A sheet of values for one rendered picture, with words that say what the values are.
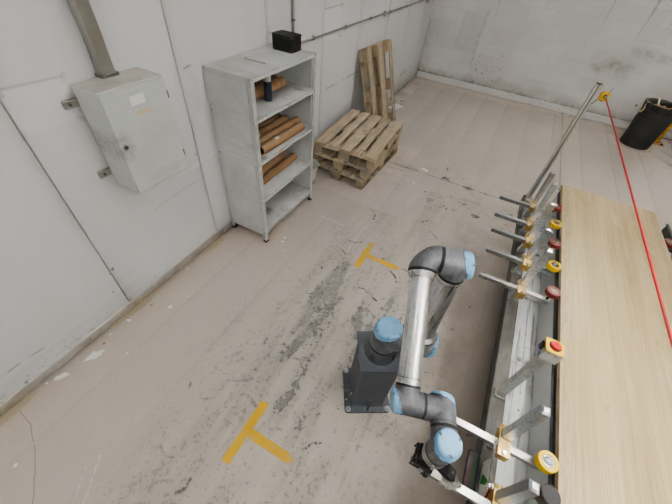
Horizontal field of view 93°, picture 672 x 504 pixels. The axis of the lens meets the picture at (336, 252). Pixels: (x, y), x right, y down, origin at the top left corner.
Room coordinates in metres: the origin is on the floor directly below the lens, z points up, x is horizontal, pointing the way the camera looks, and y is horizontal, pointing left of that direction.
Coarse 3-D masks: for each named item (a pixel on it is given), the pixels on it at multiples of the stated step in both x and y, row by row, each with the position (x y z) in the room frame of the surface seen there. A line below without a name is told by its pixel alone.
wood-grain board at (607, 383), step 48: (576, 192) 2.47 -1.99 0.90; (576, 240) 1.82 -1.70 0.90; (624, 240) 1.88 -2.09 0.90; (576, 288) 1.35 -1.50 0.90; (624, 288) 1.40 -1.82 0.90; (576, 336) 1.00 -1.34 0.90; (624, 336) 1.03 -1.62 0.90; (576, 384) 0.72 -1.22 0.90; (624, 384) 0.75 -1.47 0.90; (576, 432) 0.51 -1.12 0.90; (624, 432) 0.53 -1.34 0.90; (576, 480) 0.33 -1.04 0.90; (624, 480) 0.35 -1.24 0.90
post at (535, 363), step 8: (536, 360) 0.71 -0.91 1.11; (520, 368) 0.74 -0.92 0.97; (528, 368) 0.70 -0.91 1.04; (536, 368) 0.70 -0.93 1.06; (512, 376) 0.73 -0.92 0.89; (520, 376) 0.70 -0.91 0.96; (528, 376) 0.69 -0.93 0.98; (504, 384) 0.73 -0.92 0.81; (512, 384) 0.70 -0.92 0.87; (496, 392) 0.72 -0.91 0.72; (504, 392) 0.70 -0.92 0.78
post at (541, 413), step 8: (536, 408) 0.49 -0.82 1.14; (544, 408) 0.48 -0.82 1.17; (528, 416) 0.48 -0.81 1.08; (536, 416) 0.46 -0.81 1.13; (544, 416) 0.46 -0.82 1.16; (512, 424) 0.49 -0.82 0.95; (520, 424) 0.47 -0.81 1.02; (528, 424) 0.46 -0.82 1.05; (536, 424) 0.45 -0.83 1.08; (504, 432) 0.48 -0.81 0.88; (512, 432) 0.46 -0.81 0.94; (520, 432) 0.46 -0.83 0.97
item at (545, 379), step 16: (560, 192) 2.52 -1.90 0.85; (544, 288) 1.52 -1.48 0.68; (544, 304) 1.37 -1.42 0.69; (544, 320) 1.23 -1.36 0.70; (544, 336) 1.10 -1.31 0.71; (544, 368) 0.88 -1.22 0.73; (544, 384) 0.78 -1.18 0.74; (544, 400) 0.70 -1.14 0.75; (544, 432) 0.54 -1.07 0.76; (528, 448) 0.50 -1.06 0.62; (544, 448) 0.47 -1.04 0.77; (544, 480) 0.34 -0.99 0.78
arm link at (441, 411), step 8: (432, 392) 0.49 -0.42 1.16; (440, 392) 0.49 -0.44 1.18; (432, 400) 0.46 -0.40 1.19; (440, 400) 0.46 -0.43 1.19; (448, 400) 0.46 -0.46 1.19; (432, 408) 0.43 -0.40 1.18; (440, 408) 0.43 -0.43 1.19; (448, 408) 0.43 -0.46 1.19; (432, 416) 0.41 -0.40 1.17; (440, 416) 0.41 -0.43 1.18; (448, 416) 0.41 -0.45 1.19; (432, 424) 0.39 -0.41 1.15; (440, 424) 0.38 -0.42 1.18; (448, 424) 0.38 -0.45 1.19; (456, 424) 0.39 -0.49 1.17
